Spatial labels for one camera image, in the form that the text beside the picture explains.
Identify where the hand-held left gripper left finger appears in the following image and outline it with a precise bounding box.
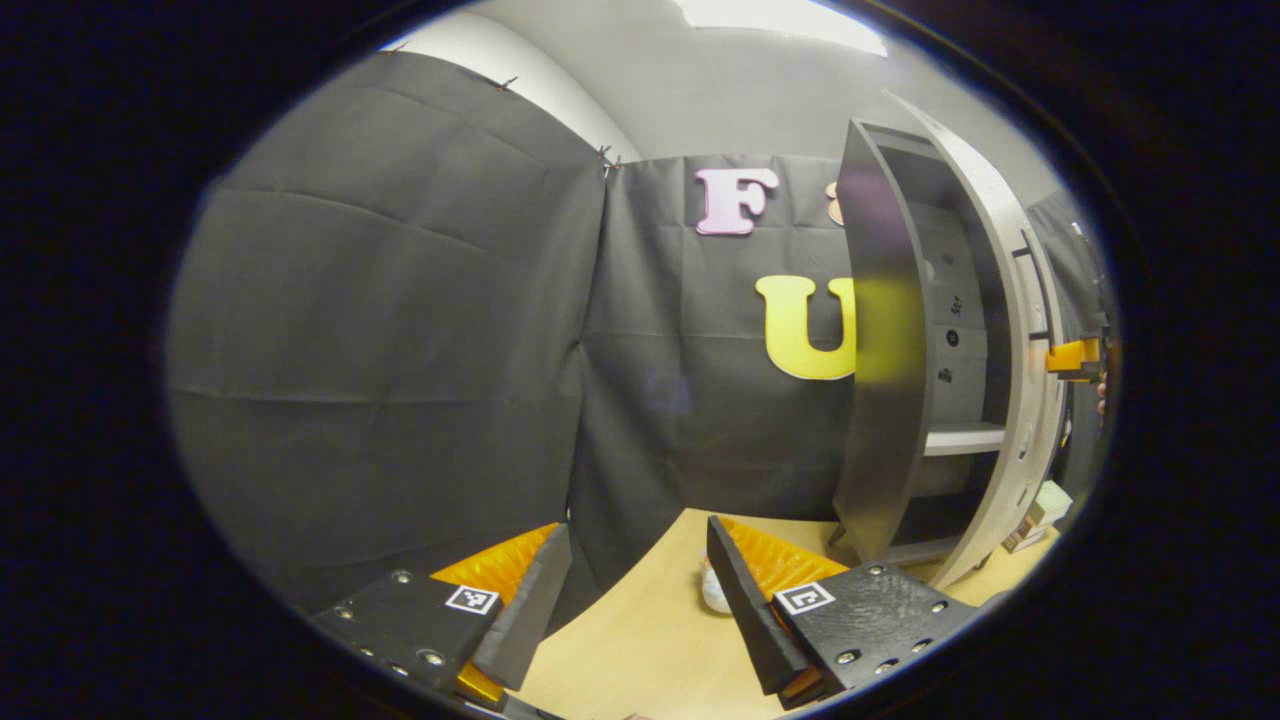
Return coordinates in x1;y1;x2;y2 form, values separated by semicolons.
312;524;572;709

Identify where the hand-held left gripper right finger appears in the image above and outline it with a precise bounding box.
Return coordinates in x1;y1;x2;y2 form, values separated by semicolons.
708;517;976;709

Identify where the black cabinet door handle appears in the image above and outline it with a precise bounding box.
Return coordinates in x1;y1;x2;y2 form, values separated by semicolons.
1012;232;1061;346

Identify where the grey cabinet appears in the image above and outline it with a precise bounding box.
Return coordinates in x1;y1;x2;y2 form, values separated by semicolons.
833;118;1013;567

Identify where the black backdrop cloth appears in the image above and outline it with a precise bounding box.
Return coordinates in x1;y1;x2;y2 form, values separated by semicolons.
165;50;1113;631

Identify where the ceiling light panel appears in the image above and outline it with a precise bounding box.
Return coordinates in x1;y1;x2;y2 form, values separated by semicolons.
672;0;889;58

